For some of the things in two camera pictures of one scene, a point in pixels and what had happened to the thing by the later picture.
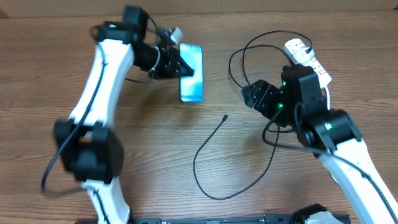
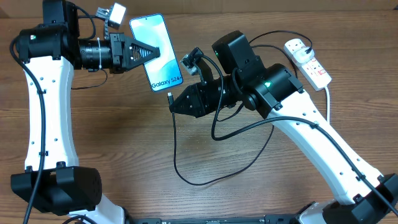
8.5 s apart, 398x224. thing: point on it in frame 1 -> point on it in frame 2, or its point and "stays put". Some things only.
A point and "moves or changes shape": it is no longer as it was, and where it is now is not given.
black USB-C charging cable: (226, 115) -> (170, 98)
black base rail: (268, 219) stays put
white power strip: (290, 47) stays put
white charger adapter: (300, 55) stays put
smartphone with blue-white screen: (192, 87) moves or changes shape
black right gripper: (263, 94) -> (193, 93)
